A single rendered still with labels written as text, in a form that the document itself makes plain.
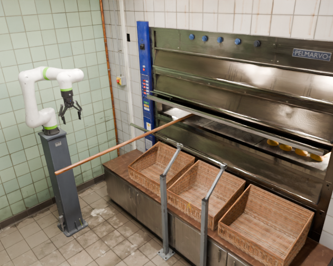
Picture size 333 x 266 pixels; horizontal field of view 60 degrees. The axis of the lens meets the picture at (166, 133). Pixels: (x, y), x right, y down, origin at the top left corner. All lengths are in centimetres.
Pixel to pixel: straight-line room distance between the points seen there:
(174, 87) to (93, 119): 135
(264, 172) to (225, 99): 71
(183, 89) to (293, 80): 109
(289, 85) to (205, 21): 88
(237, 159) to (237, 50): 96
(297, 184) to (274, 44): 109
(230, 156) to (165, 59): 115
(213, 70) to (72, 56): 173
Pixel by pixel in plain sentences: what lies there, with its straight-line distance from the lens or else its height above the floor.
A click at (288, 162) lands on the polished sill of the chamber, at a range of 247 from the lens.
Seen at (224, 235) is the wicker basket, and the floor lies 62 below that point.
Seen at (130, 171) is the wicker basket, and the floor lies 68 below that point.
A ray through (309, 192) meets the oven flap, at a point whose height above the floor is 100.
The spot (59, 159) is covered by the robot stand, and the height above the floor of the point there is 94.
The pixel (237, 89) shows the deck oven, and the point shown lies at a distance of 249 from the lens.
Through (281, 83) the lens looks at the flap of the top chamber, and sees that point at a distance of 228.
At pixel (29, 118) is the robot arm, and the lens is 283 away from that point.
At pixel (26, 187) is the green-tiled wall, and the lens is 384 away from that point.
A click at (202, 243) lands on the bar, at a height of 52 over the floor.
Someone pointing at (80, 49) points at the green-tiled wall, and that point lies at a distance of 364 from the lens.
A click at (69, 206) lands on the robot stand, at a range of 340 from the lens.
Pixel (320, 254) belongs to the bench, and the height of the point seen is 58.
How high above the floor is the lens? 239
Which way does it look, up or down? 26 degrees down
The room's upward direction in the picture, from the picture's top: 2 degrees counter-clockwise
